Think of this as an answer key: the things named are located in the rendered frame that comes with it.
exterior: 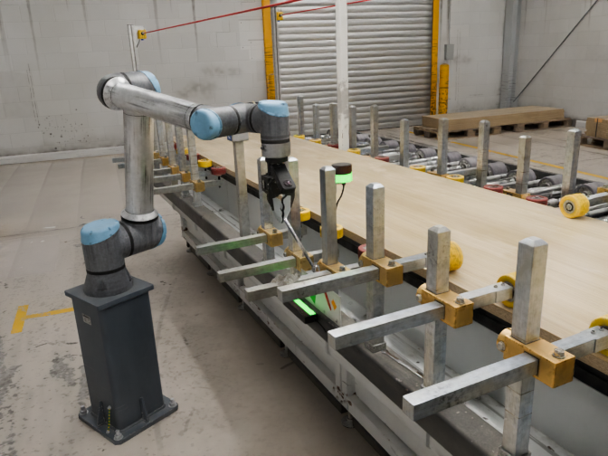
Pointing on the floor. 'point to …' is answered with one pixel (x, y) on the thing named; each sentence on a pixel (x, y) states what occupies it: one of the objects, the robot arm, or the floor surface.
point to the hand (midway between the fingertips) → (282, 220)
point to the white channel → (342, 74)
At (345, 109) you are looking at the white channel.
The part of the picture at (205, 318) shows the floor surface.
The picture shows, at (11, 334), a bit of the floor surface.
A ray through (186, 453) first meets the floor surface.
